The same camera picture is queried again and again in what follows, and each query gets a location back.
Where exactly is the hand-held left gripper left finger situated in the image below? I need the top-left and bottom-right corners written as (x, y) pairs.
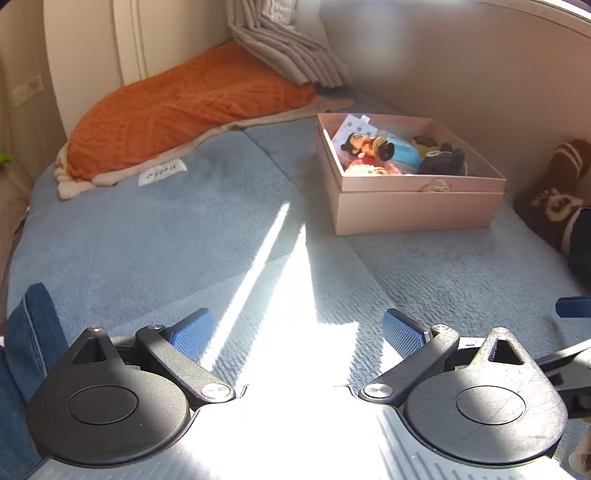
top-left (58, 308), bottom-right (237, 411)

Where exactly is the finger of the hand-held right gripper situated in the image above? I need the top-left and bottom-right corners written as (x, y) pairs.
top-left (538, 340), bottom-right (591, 418)
top-left (555, 296), bottom-right (591, 320)

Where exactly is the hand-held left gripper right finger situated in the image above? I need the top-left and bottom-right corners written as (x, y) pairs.
top-left (359, 308), bottom-right (539, 409)

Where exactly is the pink cardboard box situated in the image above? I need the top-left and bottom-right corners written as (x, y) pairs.
top-left (315, 112), bottom-right (508, 237)

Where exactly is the black plush cat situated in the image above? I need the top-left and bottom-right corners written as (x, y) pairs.
top-left (416, 143), bottom-right (467, 176)

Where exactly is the red figure toy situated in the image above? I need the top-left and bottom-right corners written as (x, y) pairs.
top-left (344, 154), bottom-right (402, 177)

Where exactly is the white plastic adapter box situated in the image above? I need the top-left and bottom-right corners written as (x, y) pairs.
top-left (331, 115), bottom-right (375, 151)

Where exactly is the person's right hand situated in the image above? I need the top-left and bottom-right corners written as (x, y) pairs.
top-left (569, 427), bottom-right (591, 474)

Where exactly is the brown patterned sock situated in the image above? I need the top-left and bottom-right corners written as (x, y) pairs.
top-left (514, 138), bottom-right (591, 254)

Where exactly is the white paper label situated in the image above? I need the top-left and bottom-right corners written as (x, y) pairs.
top-left (139, 159), bottom-right (188, 188)

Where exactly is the left leg in blue jeans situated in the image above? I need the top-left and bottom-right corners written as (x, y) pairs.
top-left (0, 284), bottom-right (70, 469)

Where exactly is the orange knitted blanket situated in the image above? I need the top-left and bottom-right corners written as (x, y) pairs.
top-left (54, 42), bottom-right (356, 200)

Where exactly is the light pleated curtain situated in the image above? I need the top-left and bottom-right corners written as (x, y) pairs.
top-left (228, 0), bottom-right (354, 90)

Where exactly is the white cabinet panel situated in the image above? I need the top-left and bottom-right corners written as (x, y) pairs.
top-left (44, 0), bottom-right (148, 88)

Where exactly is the white wall socket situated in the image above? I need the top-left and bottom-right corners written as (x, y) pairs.
top-left (11, 76), bottom-right (44, 107)

